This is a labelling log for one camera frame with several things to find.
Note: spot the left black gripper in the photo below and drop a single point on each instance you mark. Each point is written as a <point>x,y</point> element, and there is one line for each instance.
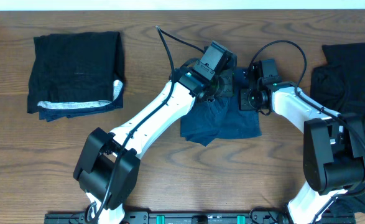
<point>229,90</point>

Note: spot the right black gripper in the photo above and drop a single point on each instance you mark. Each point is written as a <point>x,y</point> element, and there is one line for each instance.
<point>243,103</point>

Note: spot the blue denim shorts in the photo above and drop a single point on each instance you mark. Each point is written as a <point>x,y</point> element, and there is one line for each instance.
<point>221,118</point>

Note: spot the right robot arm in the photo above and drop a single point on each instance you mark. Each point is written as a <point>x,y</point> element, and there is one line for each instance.
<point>333,143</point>

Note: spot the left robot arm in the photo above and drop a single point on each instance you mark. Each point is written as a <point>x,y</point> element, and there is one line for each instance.
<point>108,166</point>

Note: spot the black garment pile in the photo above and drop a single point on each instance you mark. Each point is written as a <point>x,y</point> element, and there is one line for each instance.
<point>340,85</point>

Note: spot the folded black shorts white trim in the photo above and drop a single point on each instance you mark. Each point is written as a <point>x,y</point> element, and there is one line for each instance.
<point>76,75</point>

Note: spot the black mounting rail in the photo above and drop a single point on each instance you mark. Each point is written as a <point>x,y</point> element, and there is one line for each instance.
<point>258,216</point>

